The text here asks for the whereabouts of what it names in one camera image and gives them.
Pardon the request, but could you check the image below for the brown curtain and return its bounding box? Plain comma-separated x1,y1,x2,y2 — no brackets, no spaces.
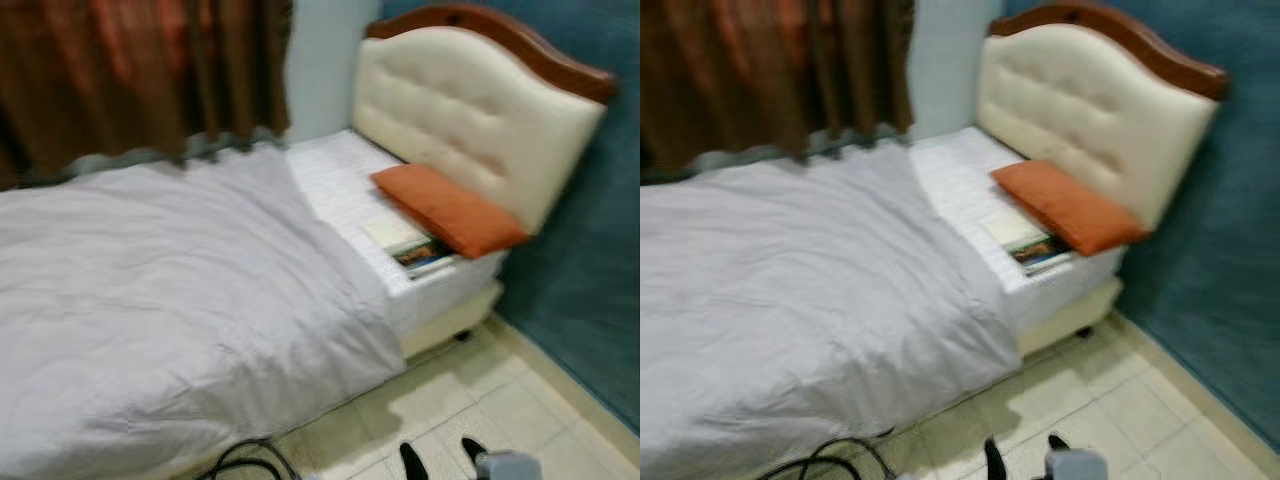
640,0,916,186
0,0,294,191

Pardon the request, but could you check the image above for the colourful cover book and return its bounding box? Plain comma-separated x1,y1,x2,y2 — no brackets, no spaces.
393,237,463,280
1010,235,1079,277

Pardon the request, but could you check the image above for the cream tufted headboard wooden trim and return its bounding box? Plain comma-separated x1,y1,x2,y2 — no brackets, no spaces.
352,3,618,236
975,2,1231,233

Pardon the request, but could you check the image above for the white book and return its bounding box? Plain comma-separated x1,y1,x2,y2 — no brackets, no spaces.
362,213,433,253
985,210,1051,251

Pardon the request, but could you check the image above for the cream bed base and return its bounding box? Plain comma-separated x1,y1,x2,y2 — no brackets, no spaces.
400,280,504,359
1015,278,1123,356

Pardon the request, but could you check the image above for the black cable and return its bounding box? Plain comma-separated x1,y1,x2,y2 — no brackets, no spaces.
195,438,301,480
755,437,901,480

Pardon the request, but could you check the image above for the pale grey blanket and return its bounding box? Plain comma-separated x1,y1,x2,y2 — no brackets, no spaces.
0,143,408,480
640,140,1023,480

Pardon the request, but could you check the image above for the orange pillow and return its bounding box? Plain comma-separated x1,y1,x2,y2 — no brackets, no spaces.
370,163,531,261
990,160,1151,257

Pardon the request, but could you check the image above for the white textured mattress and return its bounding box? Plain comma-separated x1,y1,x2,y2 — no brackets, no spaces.
285,128,508,341
908,127,1126,336

